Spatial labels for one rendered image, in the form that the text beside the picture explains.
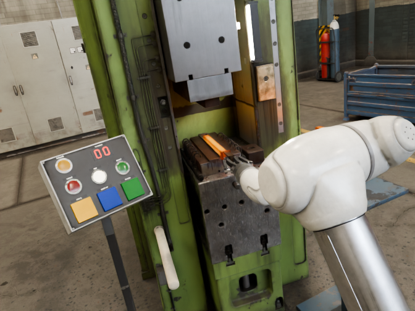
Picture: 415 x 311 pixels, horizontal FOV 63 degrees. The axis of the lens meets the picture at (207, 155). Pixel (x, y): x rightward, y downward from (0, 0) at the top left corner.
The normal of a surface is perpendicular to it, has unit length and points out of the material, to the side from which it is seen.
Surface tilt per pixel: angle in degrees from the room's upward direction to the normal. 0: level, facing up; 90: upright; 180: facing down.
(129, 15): 90
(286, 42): 90
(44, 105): 90
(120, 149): 60
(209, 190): 90
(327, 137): 23
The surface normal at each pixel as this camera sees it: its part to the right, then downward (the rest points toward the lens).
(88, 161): 0.48, -0.31
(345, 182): 0.27, -0.21
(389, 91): -0.84, 0.29
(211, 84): 0.26, 0.30
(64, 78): 0.47, 0.24
